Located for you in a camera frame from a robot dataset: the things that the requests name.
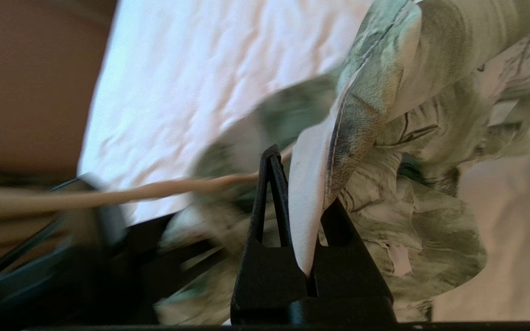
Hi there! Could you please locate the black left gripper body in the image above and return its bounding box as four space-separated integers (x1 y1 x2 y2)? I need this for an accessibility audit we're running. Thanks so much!
122 214 229 322

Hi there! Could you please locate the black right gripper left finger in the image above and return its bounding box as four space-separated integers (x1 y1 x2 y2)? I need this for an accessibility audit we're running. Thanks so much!
230 144 310 323

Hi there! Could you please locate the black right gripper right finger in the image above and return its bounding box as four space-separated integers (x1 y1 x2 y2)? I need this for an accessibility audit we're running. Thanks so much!
313 198 394 300

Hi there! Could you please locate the cream wire clothes hanger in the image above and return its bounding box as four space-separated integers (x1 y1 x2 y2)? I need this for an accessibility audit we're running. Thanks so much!
0 147 295 217

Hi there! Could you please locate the green floral print shirt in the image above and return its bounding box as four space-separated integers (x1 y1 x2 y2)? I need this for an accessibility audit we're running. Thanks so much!
157 0 530 322

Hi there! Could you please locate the white sheeted bed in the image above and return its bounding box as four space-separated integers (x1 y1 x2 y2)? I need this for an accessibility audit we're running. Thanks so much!
77 0 530 322

